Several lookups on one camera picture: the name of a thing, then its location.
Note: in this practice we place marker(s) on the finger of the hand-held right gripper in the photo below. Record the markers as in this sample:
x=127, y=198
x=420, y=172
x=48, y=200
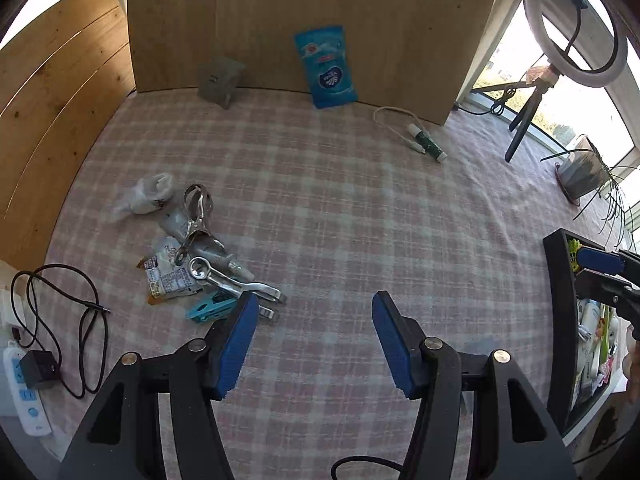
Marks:
x=600, y=287
x=597, y=259

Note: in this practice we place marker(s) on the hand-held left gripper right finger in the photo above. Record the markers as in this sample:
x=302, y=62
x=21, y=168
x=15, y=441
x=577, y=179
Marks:
x=395, y=350

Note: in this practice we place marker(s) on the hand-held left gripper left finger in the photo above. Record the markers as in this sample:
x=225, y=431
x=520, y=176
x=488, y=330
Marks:
x=235, y=350

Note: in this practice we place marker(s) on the black storage box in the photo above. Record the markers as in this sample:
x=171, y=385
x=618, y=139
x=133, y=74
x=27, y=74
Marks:
x=562, y=335

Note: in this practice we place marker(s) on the pink plaid cloth-covered desktop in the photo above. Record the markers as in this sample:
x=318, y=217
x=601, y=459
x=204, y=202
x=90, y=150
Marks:
x=350, y=210

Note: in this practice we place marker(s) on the yellow-green shuttlecock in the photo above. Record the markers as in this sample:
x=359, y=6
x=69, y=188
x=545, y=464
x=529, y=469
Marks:
x=573, y=249

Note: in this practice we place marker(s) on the white blue lotion bottle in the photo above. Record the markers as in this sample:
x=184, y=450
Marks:
x=590, y=312

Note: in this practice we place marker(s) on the teal plastic clip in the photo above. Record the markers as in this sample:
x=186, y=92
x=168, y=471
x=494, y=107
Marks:
x=210, y=307

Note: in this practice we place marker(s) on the metal spoon-shaped tongs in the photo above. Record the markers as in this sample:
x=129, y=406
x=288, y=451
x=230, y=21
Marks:
x=225, y=282

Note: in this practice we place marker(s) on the red plant saucer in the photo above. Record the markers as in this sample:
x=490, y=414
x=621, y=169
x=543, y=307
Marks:
x=561, y=185

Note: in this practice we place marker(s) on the potted spider plant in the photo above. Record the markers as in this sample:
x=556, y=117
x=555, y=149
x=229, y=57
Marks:
x=582, y=170

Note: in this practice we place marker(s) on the white brown snack packet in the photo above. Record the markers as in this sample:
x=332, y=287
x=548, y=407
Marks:
x=167, y=280

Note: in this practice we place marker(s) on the white plastic bag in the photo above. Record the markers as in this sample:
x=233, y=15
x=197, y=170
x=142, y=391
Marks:
x=145, y=195

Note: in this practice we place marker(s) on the green lip balm tube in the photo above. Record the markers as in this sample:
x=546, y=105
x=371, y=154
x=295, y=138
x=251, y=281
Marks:
x=427, y=144

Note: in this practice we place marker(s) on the white power strip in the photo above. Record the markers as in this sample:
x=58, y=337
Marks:
x=27, y=405

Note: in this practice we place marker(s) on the white plug adapter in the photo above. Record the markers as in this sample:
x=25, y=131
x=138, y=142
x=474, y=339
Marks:
x=7, y=310

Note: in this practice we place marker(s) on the blue wet wipes packet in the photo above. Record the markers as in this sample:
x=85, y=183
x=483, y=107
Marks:
x=327, y=67

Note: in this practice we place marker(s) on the wooden plank panel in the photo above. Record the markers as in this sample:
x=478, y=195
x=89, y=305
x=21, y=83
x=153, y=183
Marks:
x=50, y=110

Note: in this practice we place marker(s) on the brown wooden board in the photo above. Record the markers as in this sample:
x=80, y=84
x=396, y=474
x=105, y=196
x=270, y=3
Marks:
x=250, y=20

